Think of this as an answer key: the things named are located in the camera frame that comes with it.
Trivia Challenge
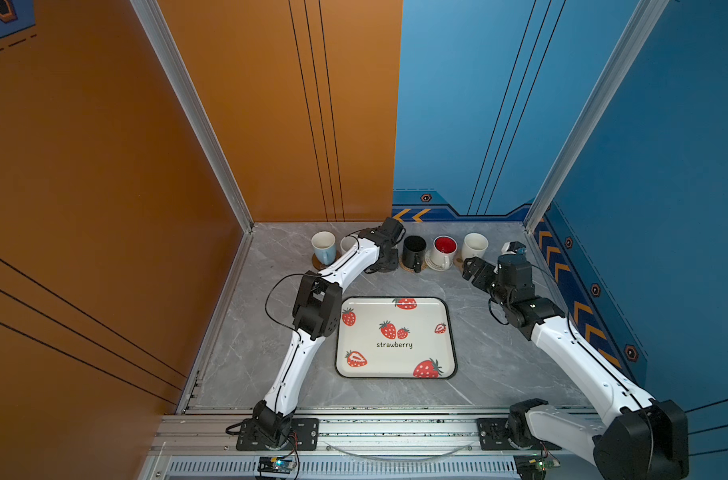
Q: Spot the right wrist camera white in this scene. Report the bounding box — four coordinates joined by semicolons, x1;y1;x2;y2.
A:
501;241;527;255

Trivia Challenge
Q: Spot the aluminium front rail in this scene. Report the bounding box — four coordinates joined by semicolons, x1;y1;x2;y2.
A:
138;407;601;479

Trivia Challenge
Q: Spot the strawberry print serving tray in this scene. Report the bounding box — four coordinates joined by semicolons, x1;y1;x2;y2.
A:
335;296;458;380

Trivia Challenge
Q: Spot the cork paw print coaster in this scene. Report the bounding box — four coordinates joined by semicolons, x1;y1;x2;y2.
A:
453;253;464;270

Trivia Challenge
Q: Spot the left green circuit board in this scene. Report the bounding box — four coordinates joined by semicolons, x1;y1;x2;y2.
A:
256;456;299;480

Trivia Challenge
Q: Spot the white mug red inside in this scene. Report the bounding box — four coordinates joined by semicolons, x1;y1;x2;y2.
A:
431;235;458;258

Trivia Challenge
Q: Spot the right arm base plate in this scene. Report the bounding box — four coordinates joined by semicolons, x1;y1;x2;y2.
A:
476;418;562;451

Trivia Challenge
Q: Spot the aluminium corner post right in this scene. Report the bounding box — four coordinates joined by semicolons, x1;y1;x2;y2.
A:
524;0;669;234

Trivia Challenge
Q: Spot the right green circuit board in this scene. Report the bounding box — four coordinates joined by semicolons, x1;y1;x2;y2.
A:
514;456;561;480

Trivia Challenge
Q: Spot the woven rattan round coaster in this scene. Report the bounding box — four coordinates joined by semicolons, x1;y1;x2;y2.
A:
400;261;428;274

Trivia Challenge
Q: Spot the white multicolour woven rope coaster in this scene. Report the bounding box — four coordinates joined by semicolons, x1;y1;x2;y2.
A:
425;250;454;272

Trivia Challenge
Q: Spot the plain white mug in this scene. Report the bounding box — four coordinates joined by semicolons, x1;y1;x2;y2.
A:
461;232;489;261

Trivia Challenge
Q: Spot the dark scratched wooden coaster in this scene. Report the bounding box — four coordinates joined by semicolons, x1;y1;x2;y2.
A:
311;254;339;271

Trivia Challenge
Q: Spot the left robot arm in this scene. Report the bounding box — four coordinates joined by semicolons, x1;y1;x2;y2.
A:
247;217;405;449

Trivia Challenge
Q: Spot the white mug blue handle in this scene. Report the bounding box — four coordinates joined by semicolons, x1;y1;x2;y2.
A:
311;231;337;266

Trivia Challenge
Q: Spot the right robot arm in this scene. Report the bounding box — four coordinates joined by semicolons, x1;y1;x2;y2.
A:
462;251;690;479

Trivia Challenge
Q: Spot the aluminium corner post left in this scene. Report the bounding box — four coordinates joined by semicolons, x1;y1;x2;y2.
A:
130;0;254;234

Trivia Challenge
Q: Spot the green circuit board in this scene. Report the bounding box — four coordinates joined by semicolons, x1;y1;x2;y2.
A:
514;456;561;480
256;456;299;480

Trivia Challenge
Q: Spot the aluminium corner post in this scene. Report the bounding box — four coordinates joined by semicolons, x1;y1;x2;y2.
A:
524;0;669;234
130;0;254;234

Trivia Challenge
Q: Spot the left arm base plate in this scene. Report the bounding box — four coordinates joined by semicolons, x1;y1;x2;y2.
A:
236;418;320;452

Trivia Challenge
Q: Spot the black mug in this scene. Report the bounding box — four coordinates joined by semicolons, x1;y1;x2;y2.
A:
401;235;427;270

